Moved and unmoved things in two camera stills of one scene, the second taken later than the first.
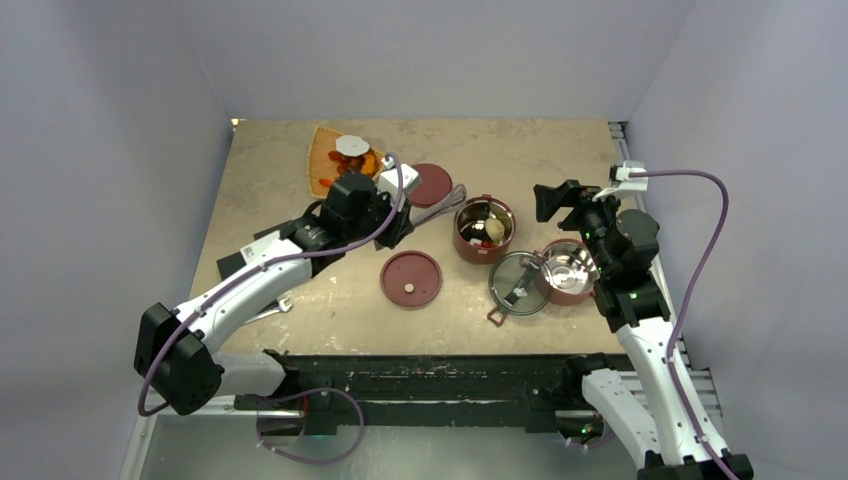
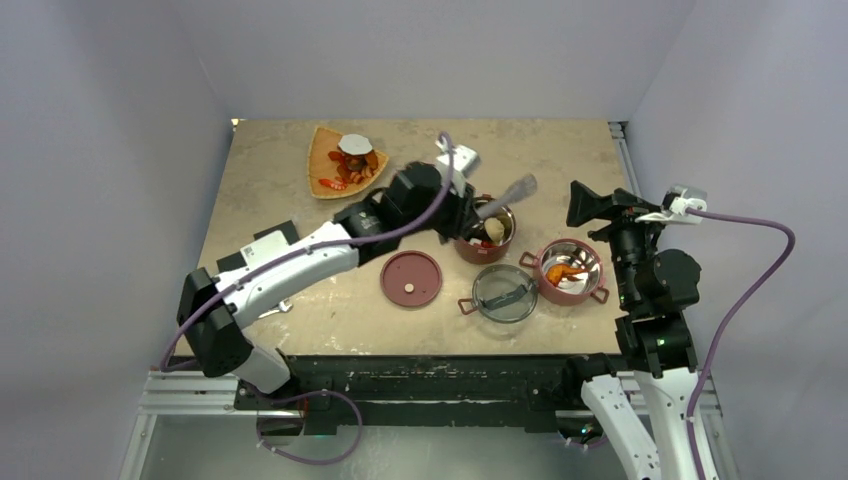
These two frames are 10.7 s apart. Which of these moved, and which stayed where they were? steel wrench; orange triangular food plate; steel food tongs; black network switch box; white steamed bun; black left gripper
Moved: black left gripper; steel food tongs
Stayed: white steamed bun; steel wrench; black network switch box; orange triangular food plate
